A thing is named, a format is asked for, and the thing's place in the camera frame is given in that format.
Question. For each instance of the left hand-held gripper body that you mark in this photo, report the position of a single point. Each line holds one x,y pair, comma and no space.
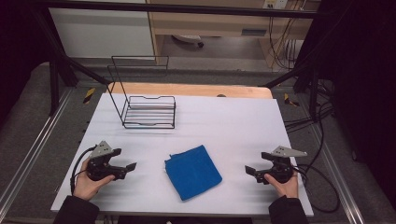
99,163

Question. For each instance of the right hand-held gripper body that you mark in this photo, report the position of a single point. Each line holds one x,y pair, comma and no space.
280,163

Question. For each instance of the blue cloth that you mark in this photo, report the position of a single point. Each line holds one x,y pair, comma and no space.
192,171

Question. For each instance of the person's left hand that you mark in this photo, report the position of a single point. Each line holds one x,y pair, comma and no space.
88,183

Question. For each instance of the person's right hand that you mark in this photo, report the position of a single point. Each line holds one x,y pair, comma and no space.
285,186

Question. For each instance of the wooden board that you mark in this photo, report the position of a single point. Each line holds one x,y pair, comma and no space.
190,89

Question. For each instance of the white cabinet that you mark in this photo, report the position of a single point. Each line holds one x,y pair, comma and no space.
101,31

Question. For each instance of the white power strip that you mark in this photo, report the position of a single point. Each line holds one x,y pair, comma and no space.
275,3

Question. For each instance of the black metal frame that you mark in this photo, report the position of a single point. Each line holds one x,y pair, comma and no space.
174,40

